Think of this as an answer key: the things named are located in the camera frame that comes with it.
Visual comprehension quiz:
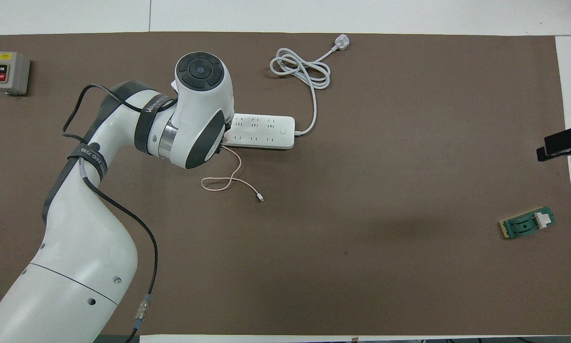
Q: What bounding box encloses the grey on-off switch box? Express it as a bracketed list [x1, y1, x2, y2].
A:
[0, 51, 31, 96]

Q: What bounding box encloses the green board with white connector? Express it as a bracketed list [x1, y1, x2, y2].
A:
[498, 205, 556, 240]

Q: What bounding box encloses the pink charging cable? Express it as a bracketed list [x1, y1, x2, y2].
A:
[200, 145, 265, 202]

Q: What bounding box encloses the white power strip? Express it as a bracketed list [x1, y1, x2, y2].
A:
[227, 112, 297, 150]

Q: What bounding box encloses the brown table mat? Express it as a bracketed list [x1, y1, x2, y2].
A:
[0, 31, 571, 337]

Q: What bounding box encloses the white power cord with plug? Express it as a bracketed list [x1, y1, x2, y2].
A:
[270, 33, 352, 137]

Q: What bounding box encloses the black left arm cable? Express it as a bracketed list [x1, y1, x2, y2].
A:
[62, 84, 159, 343]

